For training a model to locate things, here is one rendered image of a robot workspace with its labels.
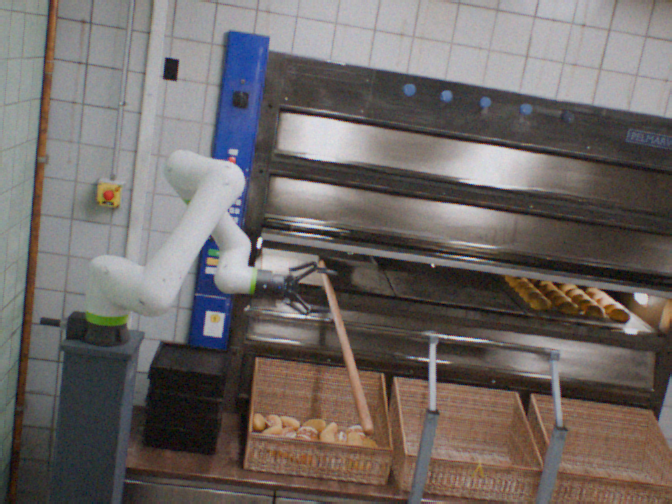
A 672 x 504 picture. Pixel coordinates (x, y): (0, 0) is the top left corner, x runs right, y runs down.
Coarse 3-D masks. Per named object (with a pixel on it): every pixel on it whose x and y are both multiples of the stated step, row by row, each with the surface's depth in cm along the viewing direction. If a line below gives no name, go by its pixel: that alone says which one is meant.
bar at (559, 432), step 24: (264, 312) 310; (408, 336) 316; (432, 336) 316; (456, 336) 318; (432, 360) 313; (552, 360) 321; (432, 384) 307; (552, 384) 318; (432, 408) 302; (432, 432) 301; (552, 432) 308; (552, 456) 307; (552, 480) 309
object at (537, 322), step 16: (304, 288) 348; (320, 288) 350; (336, 288) 354; (368, 304) 351; (384, 304) 352; (400, 304) 352; (416, 304) 353; (432, 304) 354; (448, 304) 358; (480, 320) 356; (496, 320) 357; (512, 320) 357; (528, 320) 358; (544, 320) 359; (560, 320) 363; (608, 336) 362; (624, 336) 362; (640, 336) 363; (656, 336) 364
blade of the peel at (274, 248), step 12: (264, 240) 416; (264, 252) 390; (276, 252) 391; (288, 252) 391; (300, 252) 404; (312, 252) 408; (324, 252) 412; (336, 252) 416; (348, 264) 395; (360, 264) 396; (372, 264) 396
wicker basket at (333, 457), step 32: (256, 384) 338; (288, 384) 353; (320, 384) 355; (384, 384) 351; (288, 416) 353; (320, 416) 354; (352, 416) 356; (384, 416) 338; (256, 448) 311; (288, 448) 312; (320, 448) 313; (352, 448) 314; (384, 448) 315; (352, 480) 317; (384, 480) 318
